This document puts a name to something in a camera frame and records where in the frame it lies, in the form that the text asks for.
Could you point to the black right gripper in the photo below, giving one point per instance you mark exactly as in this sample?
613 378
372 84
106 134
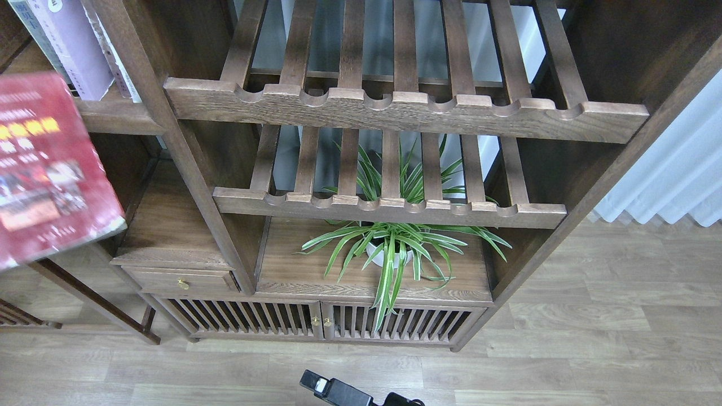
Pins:
336 392

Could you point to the red paperback book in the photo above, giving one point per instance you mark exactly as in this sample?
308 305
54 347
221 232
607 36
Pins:
55 194

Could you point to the white and lilac book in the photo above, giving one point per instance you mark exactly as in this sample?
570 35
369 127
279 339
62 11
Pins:
76 45

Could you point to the yellow and black thick book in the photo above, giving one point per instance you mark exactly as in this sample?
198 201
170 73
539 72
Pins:
27 17

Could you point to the brass drawer knob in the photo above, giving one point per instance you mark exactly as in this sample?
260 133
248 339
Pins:
183 284

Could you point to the green spider plant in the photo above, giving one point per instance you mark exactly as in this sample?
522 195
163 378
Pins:
395 244

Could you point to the dark wooden bookshelf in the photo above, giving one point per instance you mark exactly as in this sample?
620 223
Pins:
261 159

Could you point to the dark wooden side furniture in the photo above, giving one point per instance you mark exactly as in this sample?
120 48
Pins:
77 292

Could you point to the standing book with pink spine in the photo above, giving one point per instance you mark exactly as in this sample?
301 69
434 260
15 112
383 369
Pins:
122 78

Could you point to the white curtain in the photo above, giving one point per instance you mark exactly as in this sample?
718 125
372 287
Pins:
680 174

